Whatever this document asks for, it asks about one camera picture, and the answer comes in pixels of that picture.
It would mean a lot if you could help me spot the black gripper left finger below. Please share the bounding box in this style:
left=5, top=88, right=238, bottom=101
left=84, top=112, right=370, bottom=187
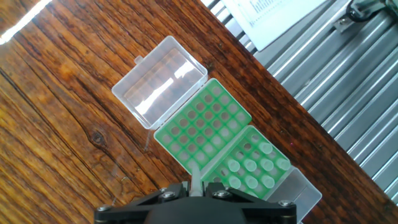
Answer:
left=94, top=182, right=190, bottom=224

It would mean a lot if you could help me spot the aluminium post with foot bracket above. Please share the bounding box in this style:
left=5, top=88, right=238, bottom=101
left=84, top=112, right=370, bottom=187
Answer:
left=333, top=0, right=398, bottom=34

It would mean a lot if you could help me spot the printed white paper sheet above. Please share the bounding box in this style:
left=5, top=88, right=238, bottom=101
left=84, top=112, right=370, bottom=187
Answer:
left=221, top=0, right=327, bottom=52

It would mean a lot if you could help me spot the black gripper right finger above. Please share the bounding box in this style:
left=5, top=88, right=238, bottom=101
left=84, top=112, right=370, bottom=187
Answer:
left=203, top=182, right=298, bottom=224

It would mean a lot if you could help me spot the black cable loop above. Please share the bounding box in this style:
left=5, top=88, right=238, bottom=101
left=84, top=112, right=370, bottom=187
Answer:
left=346, top=0, right=374, bottom=23

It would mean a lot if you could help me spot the brown wooden board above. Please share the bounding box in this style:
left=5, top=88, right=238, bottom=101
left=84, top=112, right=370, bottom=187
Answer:
left=0, top=0, right=398, bottom=224

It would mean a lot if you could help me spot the clear box with green rack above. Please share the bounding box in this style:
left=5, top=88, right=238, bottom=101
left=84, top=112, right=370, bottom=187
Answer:
left=111, top=35, right=252, bottom=175
left=200, top=124, right=323, bottom=223

